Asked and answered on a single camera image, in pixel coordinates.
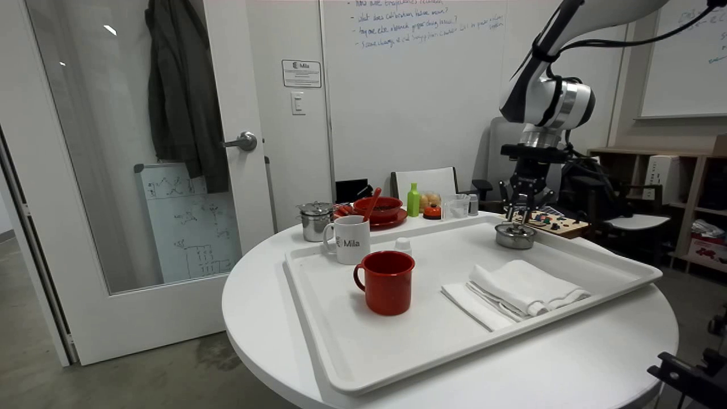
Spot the camera on mount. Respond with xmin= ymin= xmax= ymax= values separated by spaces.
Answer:
xmin=647 ymin=307 xmax=727 ymax=409

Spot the clear plastic container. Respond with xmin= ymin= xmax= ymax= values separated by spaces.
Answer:
xmin=441 ymin=194 xmax=471 ymax=220

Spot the red and white box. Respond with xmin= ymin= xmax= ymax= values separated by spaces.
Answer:
xmin=687 ymin=232 xmax=727 ymax=266

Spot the framed whiteboard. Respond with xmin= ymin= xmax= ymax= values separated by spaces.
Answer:
xmin=638 ymin=0 xmax=727 ymax=120

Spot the wall sign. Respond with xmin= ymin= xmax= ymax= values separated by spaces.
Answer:
xmin=281 ymin=59 xmax=323 ymax=89

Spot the silver pot lid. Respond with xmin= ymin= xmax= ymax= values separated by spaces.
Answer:
xmin=297 ymin=201 xmax=336 ymax=218

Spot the chair with white seat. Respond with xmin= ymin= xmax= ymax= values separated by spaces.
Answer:
xmin=571 ymin=176 xmax=672 ymax=268

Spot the tall silver pot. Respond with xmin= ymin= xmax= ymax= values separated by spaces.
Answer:
xmin=299 ymin=212 xmax=336 ymax=243

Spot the white glass door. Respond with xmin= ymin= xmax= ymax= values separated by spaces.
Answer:
xmin=0 ymin=0 xmax=275 ymax=367

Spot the red bowl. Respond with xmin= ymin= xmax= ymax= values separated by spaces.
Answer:
xmin=353 ymin=197 xmax=404 ymax=223

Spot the red plate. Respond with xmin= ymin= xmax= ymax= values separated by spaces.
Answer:
xmin=333 ymin=207 xmax=408 ymax=230

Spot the shallow silver pot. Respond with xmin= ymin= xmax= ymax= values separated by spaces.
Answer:
xmin=495 ymin=222 xmax=538 ymax=250

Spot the folded white towel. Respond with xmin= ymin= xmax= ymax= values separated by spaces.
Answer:
xmin=466 ymin=260 xmax=592 ymax=318

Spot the white printed mug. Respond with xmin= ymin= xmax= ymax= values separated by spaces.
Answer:
xmin=322 ymin=215 xmax=371 ymax=266

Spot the wooden board with coloured pieces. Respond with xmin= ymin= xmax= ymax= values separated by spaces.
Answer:
xmin=502 ymin=207 xmax=590 ymax=240

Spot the black bag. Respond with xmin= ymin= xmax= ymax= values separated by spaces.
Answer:
xmin=559 ymin=158 xmax=633 ymax=221

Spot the red spoon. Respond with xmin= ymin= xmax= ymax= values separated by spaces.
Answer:
xmin=363 ymin=187 xmax=383 ymax=223

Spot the white plastic tray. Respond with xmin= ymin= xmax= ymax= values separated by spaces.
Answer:
xmin=284 ymin=212 xmax=664 ymax=396

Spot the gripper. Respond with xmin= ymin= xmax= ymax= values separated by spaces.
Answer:
xmin=499 ymin=160 xmax=556 ymax=226

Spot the flat white napkin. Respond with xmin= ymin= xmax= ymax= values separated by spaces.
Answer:
xmin=441 ymin=282 xmax=516 ymax=333

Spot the large wall whiteboard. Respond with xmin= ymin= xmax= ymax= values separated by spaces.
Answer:
xmin=319 ymin=0 xmax=628 ymax=197

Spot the silver door handle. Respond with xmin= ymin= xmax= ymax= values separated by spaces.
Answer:
xmin=221 ymin=131 xmax=258 ymax=152

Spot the wooden shelf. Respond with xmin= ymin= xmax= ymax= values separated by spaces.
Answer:
xmin=587 ymin=134 xmax=727 ymax=274

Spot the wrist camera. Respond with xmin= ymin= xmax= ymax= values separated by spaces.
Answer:
xmin=500 ymin=144 xmax=572 ymax=164

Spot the small leaning whiteboard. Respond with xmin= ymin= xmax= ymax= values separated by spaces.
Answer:
xmin=134 ymin=162 xmax=243 ymax=285

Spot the grey office chair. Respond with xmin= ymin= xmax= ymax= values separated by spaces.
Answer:
xmin=471 ymin=116 xmax=564 ymax=212

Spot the red enamel mug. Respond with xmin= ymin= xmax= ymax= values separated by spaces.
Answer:
xmin=353 ymin=251 xmax=416 ymax=317

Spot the dark hanging jacket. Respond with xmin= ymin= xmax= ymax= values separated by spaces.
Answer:
xmin=144 ymin=0 xmax=231 ymax=194

